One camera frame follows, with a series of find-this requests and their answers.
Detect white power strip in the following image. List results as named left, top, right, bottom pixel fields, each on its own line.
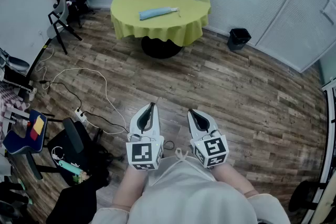
left=74, top=107, right=89, bottom=123

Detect black swivel chair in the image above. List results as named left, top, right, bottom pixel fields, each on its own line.
left=47, top=117, right=124, bottom=187

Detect black floor cable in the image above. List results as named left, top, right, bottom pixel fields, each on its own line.
left=39, top=80, right=130, bottom=134

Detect black cloth bag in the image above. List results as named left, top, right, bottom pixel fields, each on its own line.
left=46, top=178, right=106, bottom=224

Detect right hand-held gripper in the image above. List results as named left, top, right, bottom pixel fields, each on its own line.
left=186, top=109, right=229, bottom=169

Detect yellow and red card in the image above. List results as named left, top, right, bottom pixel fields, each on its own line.
left=29, top=115, right=45, bottom=141

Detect person's white garment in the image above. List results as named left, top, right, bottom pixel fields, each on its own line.
left=90, top=147, right=291, bottom=224

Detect blue seat chair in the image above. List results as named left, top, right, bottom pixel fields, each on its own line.
left=2, top=109, right=56, bottom=180

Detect black trash bin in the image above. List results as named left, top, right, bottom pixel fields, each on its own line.
left=227, top=28, right=252, bottom=51

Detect black metal rack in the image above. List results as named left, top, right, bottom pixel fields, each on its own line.
left=321, top=77, right=336, bottom=192

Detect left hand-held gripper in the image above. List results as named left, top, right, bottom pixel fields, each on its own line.
left=125, top=102, right=165, bottom=172

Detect checkered cloth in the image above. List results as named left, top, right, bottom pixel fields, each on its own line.
left=0, top=83, right=31, bottom=137

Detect black floor stand pole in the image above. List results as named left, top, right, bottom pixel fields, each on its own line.
left=25, top=38, right=52, bottom=89

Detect person's right forearm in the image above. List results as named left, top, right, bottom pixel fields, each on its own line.
left=212, top=162, right=259, bottom=196

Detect grey chair black legs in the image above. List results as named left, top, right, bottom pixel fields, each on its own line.
left=46, top=0, right=83, bottom=56

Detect pale wooden plank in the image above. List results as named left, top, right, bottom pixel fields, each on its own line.
left=309, top=175, right=336, bottom=224

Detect person's left forearm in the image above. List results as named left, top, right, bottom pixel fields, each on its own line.
left=112, top=164, right=148, bottom=208

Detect light blue umbrella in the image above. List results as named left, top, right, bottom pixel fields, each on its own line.
left=138, top=6, right=182, bottom=20

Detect white floor cable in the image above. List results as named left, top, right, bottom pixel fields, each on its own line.
left=35, top=47, right=127, bottom=135

